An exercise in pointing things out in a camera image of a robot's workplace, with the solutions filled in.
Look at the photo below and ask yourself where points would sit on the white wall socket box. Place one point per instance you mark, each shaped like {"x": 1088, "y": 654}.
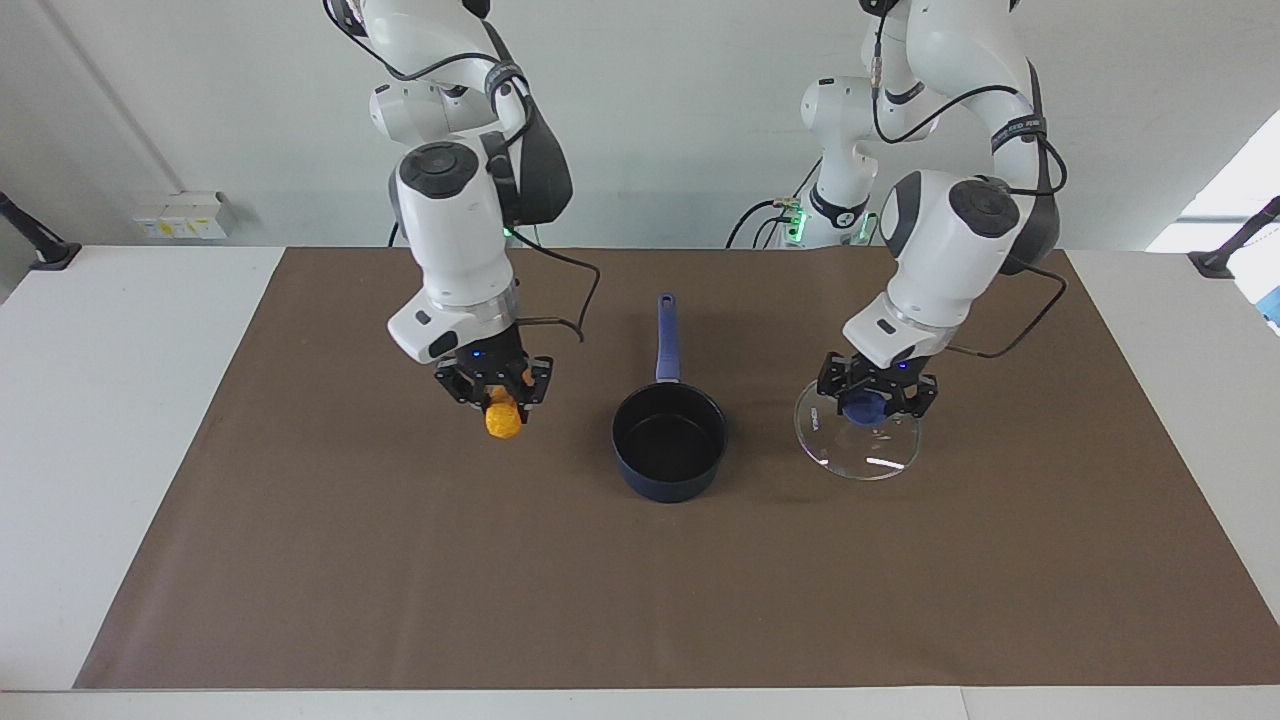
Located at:
{"x": 180, "y": 218}

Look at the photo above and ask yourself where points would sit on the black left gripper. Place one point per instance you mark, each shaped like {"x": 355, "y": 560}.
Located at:
{"x": 885, "y": 375}

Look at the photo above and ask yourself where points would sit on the brown table mat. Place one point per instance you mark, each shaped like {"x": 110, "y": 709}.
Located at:
{"x": 500, "y": 570}

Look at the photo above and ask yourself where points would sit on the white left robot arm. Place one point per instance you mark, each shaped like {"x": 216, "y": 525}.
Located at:
{"x": 945, "y": 230}

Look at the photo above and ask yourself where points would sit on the glass lid blue knob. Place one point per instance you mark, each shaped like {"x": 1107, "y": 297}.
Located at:
{"x": 865, "y": 450}

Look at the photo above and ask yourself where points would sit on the yellow corn cob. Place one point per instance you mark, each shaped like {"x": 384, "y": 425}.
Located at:
{"x": 502, "y": 420}

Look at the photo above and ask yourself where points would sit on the blue object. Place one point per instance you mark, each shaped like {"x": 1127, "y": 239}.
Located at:
{"x": 1273, "y": 310}

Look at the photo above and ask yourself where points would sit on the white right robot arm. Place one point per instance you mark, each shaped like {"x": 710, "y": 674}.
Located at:
{"x": 450, "y": 230}

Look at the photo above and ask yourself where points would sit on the black clamp stand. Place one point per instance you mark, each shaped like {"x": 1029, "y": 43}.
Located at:
{"x": 45, "y": 252}
{"x": 1215, "y": 262}

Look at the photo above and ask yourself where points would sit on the dark blue saucepan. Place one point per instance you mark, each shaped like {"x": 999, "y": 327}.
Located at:
{"x": 668, "y": 440}

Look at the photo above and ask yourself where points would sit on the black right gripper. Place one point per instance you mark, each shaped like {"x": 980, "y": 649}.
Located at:
{"x": 492, "y": 365}

